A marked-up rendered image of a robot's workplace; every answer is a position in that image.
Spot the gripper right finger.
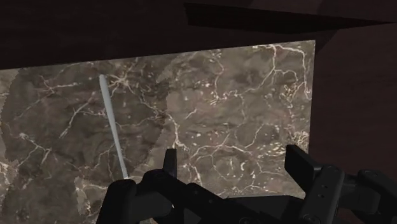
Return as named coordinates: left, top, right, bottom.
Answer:
left=284, top=144, right=397, bottom=224

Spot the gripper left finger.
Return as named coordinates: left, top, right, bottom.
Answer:
left=95, top=148, right=249, bottom=224

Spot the long thin grey utensil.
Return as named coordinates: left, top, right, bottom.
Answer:
left=99, top=74, right=130, bottom=180

